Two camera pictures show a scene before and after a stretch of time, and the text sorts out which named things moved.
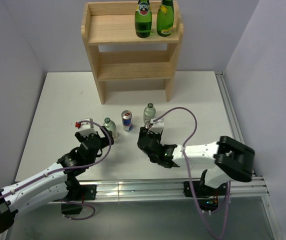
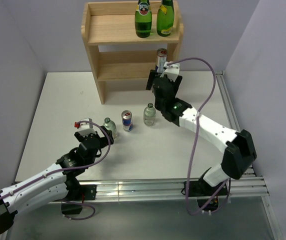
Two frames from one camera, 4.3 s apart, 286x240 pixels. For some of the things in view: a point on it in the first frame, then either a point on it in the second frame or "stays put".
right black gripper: x=143 y=131 to x=176 y=84
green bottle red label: x=143 y=19 stays put
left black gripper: x=104 y=141 stays put
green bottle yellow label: x=165 y=18 stays put
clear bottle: x=111 y=125 stays put
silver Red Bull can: x=147 y=125 to x=162 y=54
